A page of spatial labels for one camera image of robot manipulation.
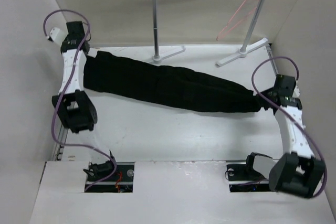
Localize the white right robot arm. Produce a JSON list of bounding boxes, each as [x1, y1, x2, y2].
[[243, 74, 326, 198]]

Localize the pink wire hanger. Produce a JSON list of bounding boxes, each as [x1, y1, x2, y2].
[[216, 0, 259, 41]]

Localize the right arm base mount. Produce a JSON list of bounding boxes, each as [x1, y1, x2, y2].
[[224, 162, 270, 193]]

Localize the black trousers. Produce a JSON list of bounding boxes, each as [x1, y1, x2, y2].
[[83, 51, 267, 113]]

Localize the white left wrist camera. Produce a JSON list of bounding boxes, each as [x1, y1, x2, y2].
[[47, 27, 67, 46]]

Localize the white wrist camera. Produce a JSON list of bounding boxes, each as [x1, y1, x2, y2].
[[293, 80, 300, 98], [47, 27, 67, 46]]

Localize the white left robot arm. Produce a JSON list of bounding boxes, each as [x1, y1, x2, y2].
[[50, 21, 118, 183]]

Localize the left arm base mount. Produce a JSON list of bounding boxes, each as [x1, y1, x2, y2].
[[83, 161, 135, 193]]

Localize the white clothes rack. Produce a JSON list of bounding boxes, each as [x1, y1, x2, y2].
[[127, 0, 276, 72]]

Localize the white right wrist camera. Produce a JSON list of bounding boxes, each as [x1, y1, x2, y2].
[[293, 80, 300, 98]]

